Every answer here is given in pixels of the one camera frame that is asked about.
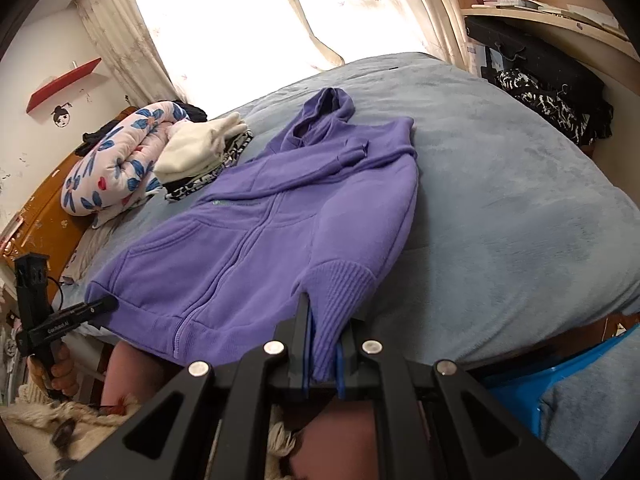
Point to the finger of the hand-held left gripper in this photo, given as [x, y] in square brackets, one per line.
[100, 306]

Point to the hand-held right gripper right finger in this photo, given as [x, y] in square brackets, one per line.
[341, 365]

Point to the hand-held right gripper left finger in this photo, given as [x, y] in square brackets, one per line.
[306, 350]

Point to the purple zip hoodie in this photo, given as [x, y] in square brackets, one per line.
[250, 240]

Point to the person's left hand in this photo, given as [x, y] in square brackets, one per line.
[62, 370]

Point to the beige bed sheet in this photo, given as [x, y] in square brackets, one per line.
[92, 250]

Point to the wooden headboard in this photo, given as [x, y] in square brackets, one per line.
[45, 220]

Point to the cream knit sweater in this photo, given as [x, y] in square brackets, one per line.
[40, 417]

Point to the floral pink quilt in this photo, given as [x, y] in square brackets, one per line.
[115, 160]

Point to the dark clothing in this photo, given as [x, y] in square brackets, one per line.
[100, 132]

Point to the blue plastic stool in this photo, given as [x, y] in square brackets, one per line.
[515, 385]

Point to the cream folded garment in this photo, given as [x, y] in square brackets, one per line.
[195, 147]

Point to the black white patterned folded garment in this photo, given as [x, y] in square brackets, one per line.
[235, 149]

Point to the grey-blue bed blanket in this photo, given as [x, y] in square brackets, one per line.
[500, 185]

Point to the grey cloth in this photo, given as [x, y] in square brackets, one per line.
[590, 410]

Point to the floral sheer curtain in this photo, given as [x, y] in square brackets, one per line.
[135, 35]
[360, 5]

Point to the black white patterned clothing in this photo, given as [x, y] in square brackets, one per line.
[555, 105]

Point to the black case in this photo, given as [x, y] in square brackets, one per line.
[540, 55]

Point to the wooden shelf unit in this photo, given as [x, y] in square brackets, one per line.
[550, 21]

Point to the papers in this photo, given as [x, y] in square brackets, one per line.
[592, 19]

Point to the face wall sticker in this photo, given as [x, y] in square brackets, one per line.
[62, 116]

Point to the red wall shelf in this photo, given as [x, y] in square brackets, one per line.
[62, 85]

